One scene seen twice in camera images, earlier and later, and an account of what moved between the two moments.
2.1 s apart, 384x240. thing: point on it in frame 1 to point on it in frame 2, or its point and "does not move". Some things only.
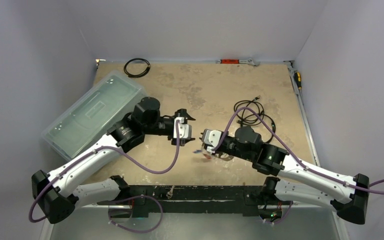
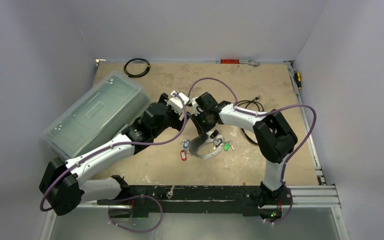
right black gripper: (224, 145) to (196, 122)
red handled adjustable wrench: (236, 61) does not move
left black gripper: (182, 113) to (177, 123)
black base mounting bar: (140, 200) does not move
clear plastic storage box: (89, 120) does not move
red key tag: (207, 156) to (183, 155)
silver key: (169, 194) does not move
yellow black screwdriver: (297, 77) does not move
